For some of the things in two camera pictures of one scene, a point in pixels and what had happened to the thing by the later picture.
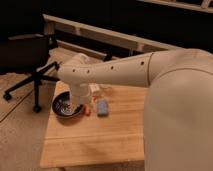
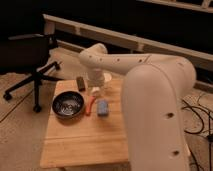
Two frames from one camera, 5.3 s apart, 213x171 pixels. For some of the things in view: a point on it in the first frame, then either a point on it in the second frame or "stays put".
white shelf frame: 131,44 stays put
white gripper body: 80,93 -> 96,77
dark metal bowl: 62,104 stays put
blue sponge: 102,108 stays put
